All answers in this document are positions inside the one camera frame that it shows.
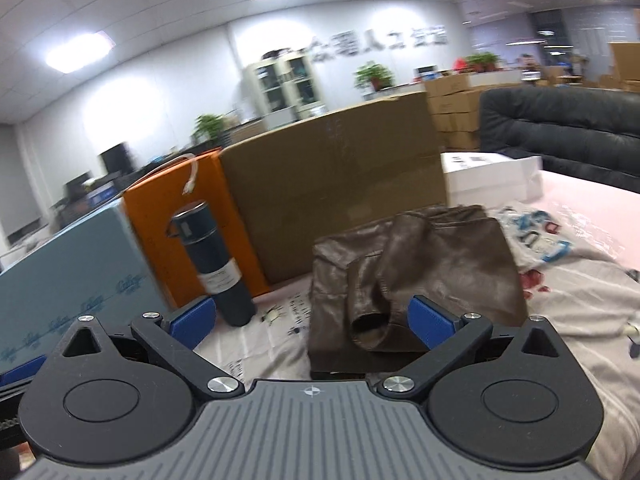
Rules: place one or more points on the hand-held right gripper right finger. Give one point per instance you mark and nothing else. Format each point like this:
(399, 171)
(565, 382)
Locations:
(429, 322)

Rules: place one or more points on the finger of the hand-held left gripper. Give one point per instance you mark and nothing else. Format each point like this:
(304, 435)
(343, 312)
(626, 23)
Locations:
(20, 371)

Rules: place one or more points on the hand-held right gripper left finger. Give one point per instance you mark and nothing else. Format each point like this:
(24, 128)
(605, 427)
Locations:
(192, 321)

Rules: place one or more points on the brown leather jacket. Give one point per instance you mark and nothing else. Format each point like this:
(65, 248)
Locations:
(450, 270)

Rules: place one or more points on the dark blue vacuum bottle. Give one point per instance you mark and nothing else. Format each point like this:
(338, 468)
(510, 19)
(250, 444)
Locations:
(220, 270)

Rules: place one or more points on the orange cardboard box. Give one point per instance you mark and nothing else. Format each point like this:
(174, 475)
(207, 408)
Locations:
(155, 230)

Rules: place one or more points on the blue-grey cardboard box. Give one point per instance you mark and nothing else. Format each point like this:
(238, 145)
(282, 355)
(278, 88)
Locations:
(75, 280)

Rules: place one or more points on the grey cartoon printed bedsheet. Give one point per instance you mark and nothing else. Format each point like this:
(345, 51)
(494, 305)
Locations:
(575, 320)

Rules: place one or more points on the white flat box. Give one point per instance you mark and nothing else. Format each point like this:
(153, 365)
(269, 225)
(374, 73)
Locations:
(490, 177)

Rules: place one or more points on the large brown cardboard box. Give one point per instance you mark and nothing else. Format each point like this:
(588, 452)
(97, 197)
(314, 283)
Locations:
(340, 180)

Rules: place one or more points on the black computer monitor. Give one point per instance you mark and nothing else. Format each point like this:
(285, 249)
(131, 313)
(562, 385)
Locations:
(79, 185)
(114, 157)

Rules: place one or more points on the clear plastic bag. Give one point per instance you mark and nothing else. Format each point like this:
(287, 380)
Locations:
(590, 220)

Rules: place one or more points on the green potted plant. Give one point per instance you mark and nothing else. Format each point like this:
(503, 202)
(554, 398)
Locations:
(210, 127)
(374, 76)
(482, 61)

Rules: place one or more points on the stack of brown cardboard boxes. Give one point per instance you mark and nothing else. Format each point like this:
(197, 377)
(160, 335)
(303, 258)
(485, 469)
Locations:
(460, 105)

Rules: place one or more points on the black leather sofa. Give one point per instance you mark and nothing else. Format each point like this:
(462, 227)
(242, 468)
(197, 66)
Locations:
(560, 130)

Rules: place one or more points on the small display screen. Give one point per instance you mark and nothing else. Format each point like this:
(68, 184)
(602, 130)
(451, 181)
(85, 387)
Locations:
(426, 73)

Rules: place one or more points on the beige glass-door cabinet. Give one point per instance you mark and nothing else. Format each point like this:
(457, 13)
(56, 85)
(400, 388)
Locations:
(285, 87)

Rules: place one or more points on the pile of cardboard cartons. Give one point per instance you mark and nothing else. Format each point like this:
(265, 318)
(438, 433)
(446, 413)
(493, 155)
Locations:
(625, 65)

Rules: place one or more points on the silver wall lettering sign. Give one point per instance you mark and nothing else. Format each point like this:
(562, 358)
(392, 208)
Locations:
(380, 42)

